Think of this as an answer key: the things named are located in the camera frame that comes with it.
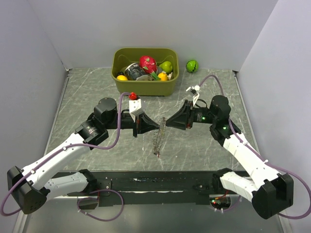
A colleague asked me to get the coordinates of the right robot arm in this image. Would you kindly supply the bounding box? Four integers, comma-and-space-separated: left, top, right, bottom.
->
166, 95, 294, 219

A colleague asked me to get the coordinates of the green pear toy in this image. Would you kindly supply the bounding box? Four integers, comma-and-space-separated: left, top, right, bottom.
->
159, 61, 173, 73

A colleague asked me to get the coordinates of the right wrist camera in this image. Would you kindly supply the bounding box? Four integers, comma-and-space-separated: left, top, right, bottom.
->
186, 85, 201, 106

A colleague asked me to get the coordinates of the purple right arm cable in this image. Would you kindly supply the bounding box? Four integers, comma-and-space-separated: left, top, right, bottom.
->
199, 74, 303, 219

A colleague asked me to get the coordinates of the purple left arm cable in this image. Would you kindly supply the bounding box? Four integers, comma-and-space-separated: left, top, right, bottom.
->
0, 91, 138, 221

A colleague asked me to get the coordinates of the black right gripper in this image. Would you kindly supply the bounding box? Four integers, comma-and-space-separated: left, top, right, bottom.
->
166, 99, 217, 130

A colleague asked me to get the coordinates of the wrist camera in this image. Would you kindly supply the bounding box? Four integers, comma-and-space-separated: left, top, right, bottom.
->
186, 85, 201, 106
129, 99, 144, 121

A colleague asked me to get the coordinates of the green watermelon toy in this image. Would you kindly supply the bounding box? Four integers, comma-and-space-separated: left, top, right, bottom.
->
186, 60, 199, 73

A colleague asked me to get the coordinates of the red dragon fruit toy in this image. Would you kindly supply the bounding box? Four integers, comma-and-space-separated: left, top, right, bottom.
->
139, 55, 157, 74

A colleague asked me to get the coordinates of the yellow lemon toy right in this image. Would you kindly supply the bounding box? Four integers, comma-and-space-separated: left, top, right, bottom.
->
158, 72, 168, 81

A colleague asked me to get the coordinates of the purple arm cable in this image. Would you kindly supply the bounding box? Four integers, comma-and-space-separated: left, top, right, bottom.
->
199, 74, 303, 219
0, 91, 138, 221

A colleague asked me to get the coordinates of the yellow lemon toy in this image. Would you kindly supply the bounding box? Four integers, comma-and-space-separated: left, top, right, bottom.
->
117, 75, 128, 81
158, 72, 168, 81

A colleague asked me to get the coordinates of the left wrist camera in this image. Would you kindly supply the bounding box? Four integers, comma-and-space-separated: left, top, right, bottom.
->
129, 99, 144, 121

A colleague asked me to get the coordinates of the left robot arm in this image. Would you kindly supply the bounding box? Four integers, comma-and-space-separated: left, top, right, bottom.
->
7, 98, 160, 215

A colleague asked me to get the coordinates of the olive green plastic bin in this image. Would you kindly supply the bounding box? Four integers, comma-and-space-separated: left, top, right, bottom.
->
111, 48, 179, 96

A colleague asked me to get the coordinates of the yellow lemon toy left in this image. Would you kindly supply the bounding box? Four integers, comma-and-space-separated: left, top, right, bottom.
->
117, 75, 128, 81

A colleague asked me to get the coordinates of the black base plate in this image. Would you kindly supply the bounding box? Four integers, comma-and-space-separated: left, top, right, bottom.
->
67, 170, 240, 207

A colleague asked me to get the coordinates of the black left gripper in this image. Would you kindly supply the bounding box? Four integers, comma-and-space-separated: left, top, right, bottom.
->
104, 111, 159, 137

